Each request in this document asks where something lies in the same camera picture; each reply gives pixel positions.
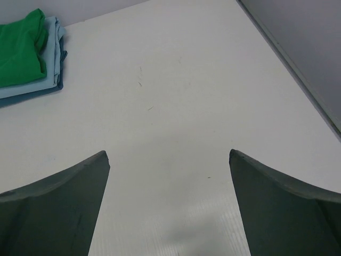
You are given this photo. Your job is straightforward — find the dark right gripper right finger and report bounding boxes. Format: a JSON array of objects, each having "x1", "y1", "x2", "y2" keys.
[{"x1": 229, "y1": 149, "x2": 340, "y2": 255}]

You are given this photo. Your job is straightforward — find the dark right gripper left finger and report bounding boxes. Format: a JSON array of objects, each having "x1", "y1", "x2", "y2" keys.
[{"x1": 1, "y1": 150, "x2": 110, "y2": 255}]

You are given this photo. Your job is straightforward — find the dark blue folded t shirt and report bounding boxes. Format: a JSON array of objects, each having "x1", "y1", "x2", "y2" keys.
[{"x1": 1, "y1": 37, "x2": 68, "y2": 108}]

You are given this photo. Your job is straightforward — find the green folded t shirt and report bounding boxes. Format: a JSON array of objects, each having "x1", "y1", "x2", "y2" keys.
[{"x1": 1, "y1": 9, "x2": 48, "y2": 87}]

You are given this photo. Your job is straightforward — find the light blue folded t shirt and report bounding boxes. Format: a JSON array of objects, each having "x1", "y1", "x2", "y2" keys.
[{"x1": 1, "y1": 16, "x2": 66, "y2": 101}]

